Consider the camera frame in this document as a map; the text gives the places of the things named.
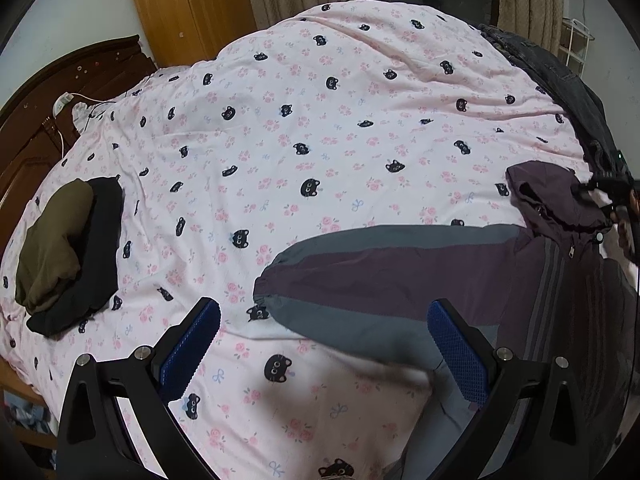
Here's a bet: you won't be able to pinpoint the white cable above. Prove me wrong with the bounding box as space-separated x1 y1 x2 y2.
49 91 120 154

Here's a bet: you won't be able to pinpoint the white wire rack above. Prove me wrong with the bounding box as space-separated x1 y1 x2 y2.
558 18 594 77

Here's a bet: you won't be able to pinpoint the pink cat print bedsheet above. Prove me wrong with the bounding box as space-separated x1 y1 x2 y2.
1 1 589 479

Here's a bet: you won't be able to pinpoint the dark grey jeans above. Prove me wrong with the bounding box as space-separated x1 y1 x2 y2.
478 24 634 180

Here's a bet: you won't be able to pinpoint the folded black garment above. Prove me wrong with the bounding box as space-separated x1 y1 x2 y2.
26 177 124 337

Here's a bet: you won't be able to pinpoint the white power strip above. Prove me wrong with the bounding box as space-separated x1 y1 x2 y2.
52 92 74 117

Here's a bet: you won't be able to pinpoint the person's right hand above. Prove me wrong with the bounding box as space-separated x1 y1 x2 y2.
612 191 639 266

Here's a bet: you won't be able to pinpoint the folded olive green garment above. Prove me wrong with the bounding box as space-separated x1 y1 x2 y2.
15 179 94 314

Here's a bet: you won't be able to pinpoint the dark wooden headboard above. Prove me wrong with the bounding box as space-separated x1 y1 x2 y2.
1 36 156 245

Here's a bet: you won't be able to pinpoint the light wooden wardrobe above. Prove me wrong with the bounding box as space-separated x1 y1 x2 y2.
134 0 257 67

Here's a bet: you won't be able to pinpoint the purple and grey jacket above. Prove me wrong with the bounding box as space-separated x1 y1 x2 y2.
254 160 639 479

